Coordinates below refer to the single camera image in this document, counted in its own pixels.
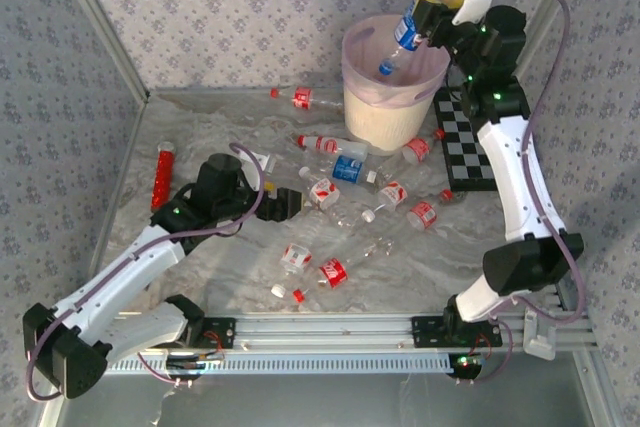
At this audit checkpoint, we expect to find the cream ribbed waste bin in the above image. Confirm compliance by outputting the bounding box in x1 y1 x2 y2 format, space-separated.
342 14 451 157

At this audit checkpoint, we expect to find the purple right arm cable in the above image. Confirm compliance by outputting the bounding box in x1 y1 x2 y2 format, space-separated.
452 0 587 388

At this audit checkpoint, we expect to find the white slotted cable duct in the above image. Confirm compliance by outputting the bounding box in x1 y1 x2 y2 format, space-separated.
107 349 454 376

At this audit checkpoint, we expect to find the white-capped blue-label plastic bottle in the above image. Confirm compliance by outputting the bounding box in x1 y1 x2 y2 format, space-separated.
330 154 381 187

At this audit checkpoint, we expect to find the aluminium corner post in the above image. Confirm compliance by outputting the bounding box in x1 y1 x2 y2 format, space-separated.
48 0 152 104
517 0 596 84

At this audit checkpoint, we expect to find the blue-capped blue-label plastic bottle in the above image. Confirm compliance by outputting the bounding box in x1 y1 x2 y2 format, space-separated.
378 0 441 77

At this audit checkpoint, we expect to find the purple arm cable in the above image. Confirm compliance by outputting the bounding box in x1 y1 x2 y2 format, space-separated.
25 142 266 403
452 0 587 388

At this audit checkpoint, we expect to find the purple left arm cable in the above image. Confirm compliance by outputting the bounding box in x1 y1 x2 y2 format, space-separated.
25 142 266 403

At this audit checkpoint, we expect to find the black controller board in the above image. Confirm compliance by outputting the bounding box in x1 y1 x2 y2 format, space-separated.
167 352 224 382
447 352 485 382

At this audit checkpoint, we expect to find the black and grey checkerboard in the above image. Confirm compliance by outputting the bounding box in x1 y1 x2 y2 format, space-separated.
432 86 501 193

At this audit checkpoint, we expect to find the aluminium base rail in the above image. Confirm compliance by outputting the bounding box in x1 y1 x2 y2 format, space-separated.
199 286 599 351

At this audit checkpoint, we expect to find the red-capped clear plastic bottle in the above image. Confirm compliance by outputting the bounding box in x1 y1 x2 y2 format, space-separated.
405 189 455 233
399 127 446 166
297 133 370 158
269 85 346 116
292 246 376 304

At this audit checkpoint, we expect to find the white plastic bracket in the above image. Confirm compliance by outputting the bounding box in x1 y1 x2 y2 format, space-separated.
522 305 559 361

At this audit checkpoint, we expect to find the red glitter tube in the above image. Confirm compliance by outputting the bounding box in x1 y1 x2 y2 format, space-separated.
150 140 177 213

